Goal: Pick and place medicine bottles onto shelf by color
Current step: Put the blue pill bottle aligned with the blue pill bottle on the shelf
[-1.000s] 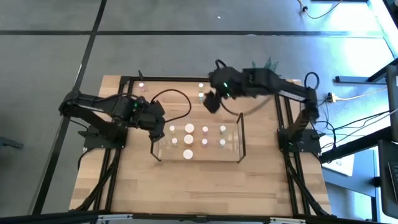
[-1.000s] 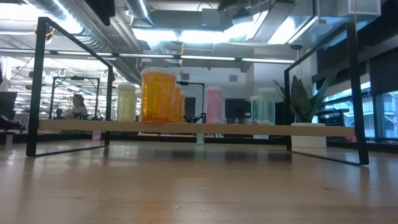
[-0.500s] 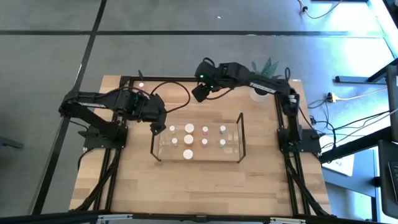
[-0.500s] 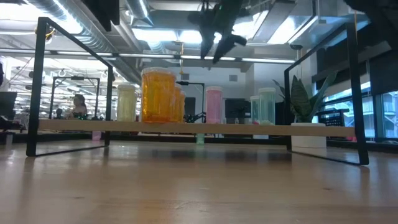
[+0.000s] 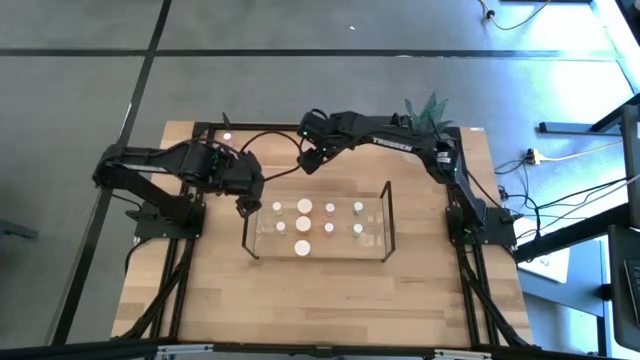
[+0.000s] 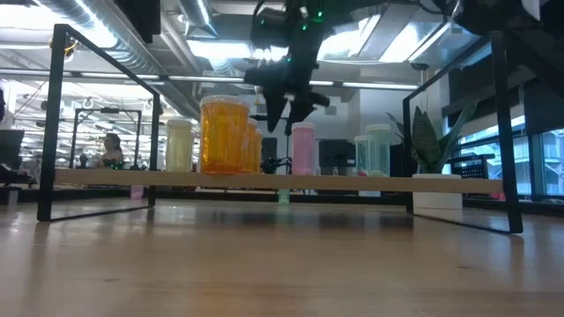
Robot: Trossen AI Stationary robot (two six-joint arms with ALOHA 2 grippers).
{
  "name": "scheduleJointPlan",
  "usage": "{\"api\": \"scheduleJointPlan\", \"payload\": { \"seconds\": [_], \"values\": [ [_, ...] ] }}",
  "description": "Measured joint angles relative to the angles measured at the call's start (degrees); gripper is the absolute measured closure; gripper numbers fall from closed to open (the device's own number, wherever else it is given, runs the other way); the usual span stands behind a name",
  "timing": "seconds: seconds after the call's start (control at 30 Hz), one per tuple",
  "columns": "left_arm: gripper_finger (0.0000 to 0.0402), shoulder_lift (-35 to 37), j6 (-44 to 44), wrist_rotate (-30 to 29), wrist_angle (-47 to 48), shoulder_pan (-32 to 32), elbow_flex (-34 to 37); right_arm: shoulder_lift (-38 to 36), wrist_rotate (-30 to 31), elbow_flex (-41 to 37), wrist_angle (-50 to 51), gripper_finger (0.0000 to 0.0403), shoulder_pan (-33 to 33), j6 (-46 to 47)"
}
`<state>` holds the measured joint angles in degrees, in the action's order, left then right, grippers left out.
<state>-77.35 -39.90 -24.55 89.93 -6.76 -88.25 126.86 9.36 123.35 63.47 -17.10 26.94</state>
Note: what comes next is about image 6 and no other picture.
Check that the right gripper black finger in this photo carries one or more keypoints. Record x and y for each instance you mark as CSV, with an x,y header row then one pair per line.
x,y
299,110
274,108

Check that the pink translucent cup stack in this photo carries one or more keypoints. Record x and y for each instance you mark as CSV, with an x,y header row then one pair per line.
x,y
303,149

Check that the pale yellow translucent cup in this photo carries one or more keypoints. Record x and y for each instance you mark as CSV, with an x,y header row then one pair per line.
x,y
178,147

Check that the small pink medicine bottle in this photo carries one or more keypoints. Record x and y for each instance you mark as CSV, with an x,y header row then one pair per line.
x,y
137,192

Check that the black background monitor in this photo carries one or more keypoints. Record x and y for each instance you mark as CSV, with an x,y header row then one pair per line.
x,y
337,153

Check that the snake plant in white pot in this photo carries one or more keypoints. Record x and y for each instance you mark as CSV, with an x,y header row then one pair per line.
x,y
429,145

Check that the person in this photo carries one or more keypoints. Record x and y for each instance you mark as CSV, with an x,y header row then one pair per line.
x,y
110,152

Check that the black perforated crate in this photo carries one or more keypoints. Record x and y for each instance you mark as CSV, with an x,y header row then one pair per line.
x,y
471,166

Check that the dark computer screen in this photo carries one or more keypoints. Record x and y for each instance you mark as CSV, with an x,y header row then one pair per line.
x,y
11,145

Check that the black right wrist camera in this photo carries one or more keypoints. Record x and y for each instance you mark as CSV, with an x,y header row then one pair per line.
x,y
269,28

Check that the black background rig frame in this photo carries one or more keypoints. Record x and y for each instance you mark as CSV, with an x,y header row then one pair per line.
x,y
275,165
110,110

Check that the wooden shelf with black frame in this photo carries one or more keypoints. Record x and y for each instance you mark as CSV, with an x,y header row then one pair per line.
x,y
264,181

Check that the black aluminium table frame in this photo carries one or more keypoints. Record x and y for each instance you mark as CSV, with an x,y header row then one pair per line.
x,y
220,196

